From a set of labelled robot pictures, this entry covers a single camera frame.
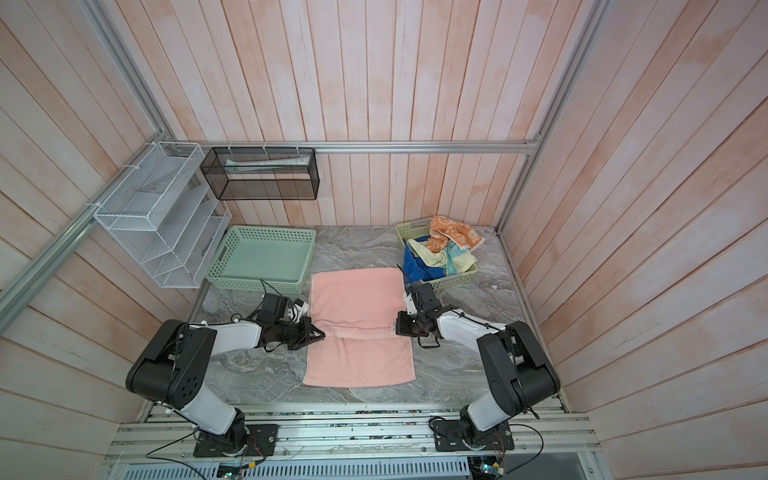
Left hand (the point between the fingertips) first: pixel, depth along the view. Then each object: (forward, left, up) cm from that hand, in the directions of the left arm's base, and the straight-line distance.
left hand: (324, 340), depth 90 cm
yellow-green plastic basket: (+44, -28, +4) cm, 52 cm away
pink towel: (+10, -9, 0) cm, 14 cm away
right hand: (+5, -23, 0) cm, 23 cm away
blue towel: (+21, -29, +7) cm, 37 cm away
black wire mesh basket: (+52, +25, +24) cm, 62 cm away
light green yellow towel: (+25, -45, +6) cm, 52 cm away
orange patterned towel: (+40, -41, +7) cm, 58 cm away
